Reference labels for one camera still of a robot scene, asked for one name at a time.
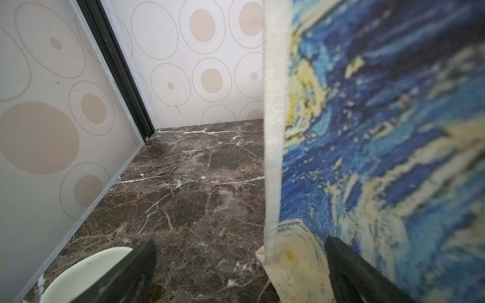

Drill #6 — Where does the black corner frame post left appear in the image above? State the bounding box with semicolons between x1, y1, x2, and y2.
76;0;155;142

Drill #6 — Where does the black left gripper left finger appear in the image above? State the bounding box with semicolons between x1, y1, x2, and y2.
72;239;157;302

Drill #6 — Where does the starry night canvas bag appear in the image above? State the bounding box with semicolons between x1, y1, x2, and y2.
256;1;484;302

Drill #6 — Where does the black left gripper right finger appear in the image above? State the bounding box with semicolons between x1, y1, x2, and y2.
325;237;414;303

